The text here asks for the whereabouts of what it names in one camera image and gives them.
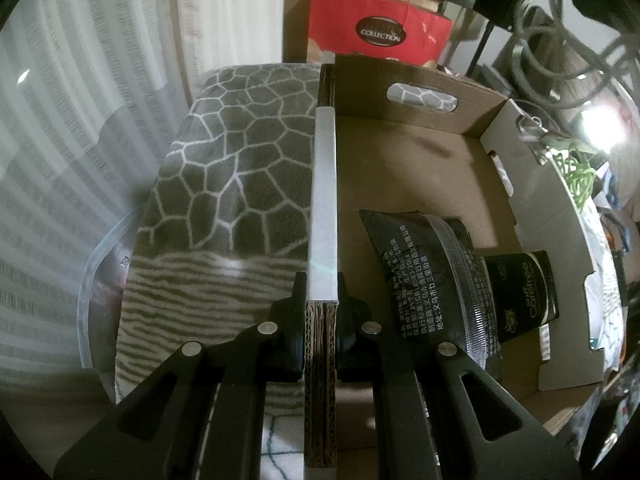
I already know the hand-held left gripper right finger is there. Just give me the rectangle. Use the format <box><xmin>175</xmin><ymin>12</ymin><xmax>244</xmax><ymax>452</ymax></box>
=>
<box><xmin>336</xmin><ymin>271</ymin><xmax>583</xmax><ymax>480</ymax></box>

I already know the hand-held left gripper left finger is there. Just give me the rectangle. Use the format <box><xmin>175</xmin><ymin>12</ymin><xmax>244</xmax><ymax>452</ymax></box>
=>
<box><xmin>52</xmin><ymin>271</ymin><xmax>307</xmax><ymax>480</ymax></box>

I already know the black plastic zip packet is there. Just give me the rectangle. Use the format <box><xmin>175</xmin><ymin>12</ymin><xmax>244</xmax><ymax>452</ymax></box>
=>
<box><xmin>359</xmin><ymin>208</ymin><xmax>506</xmax><ymax>383</ymax></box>

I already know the black cosmetic tube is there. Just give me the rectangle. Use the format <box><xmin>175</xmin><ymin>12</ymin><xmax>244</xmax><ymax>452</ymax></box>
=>
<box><xmin>482</xmin><ymin>250</ymin><xmax>563</xmax><ymax>345</ymax></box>

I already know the grey white patterned blanket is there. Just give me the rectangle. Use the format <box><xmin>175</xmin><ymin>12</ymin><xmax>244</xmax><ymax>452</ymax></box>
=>
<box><xmin>114</xmin><ymin>63</ymin><xmax>321</xmax><ymax>480</ymax></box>

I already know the clear plastic storage bin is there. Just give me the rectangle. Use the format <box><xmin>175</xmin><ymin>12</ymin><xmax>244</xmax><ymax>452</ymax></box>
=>
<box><xmin>77</xmin><ymin>210</ymin><xmax>151</xmax><ymax>376</ymax></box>

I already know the white curtain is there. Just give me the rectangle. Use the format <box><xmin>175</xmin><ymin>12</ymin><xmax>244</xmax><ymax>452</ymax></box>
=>
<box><xmin>0</xmin><ymin>0</ymin><xmax>287</xmax><ymax>411</ymax></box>

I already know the large brown cardboard box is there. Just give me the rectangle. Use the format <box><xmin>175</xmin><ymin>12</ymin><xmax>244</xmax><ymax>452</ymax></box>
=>
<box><xmin>282</xmin><ymin>0</ymin><xmax>323</xmax><ymax>63</ymax></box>

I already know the green cord bundle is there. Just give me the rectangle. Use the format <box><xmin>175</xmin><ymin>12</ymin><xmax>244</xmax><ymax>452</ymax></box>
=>
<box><xmin>547</xmin><ymin>147</ymin><xmax>599</xmax><ymax>211</ymax></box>

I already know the grey coiled cable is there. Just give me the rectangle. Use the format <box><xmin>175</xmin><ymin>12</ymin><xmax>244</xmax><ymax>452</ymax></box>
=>
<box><xmin>510</xmin><ymin>0</ymin><xmax>637</xmax><ymax>108</ymax></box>

